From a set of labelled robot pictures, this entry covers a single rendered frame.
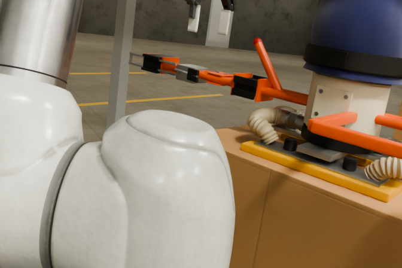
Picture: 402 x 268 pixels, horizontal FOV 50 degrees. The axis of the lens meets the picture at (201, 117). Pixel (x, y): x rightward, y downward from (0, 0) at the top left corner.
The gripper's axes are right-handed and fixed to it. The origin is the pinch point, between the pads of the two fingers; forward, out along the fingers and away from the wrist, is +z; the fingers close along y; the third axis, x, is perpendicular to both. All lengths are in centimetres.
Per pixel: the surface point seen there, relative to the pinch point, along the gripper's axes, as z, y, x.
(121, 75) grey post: 62, 174, 233
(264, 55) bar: 4.3, 0.6, -18.8
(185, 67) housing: 11.7, -1.7, 5.2
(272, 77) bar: 9.2, 0.4, -22.2
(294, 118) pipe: 17.8, -0.4, -30.5
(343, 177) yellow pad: 24, -13, -49
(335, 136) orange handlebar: 13, -26, -51
